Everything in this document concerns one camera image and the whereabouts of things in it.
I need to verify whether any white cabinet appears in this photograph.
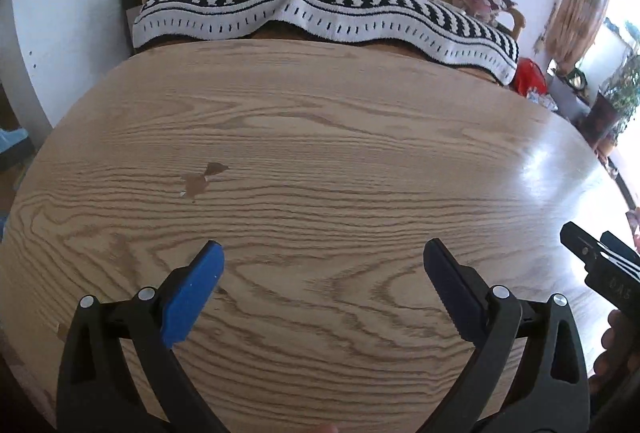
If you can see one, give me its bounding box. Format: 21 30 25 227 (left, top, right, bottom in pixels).
1 0 130 145

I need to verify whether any person right hand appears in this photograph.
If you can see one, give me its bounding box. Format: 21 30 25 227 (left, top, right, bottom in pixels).
589 309 639 392

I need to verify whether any potted green plant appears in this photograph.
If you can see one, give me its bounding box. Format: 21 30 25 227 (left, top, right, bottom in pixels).
578 54 639 150

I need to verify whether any red plastic bag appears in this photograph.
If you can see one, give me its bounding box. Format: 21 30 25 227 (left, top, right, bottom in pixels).
511 57 548 97

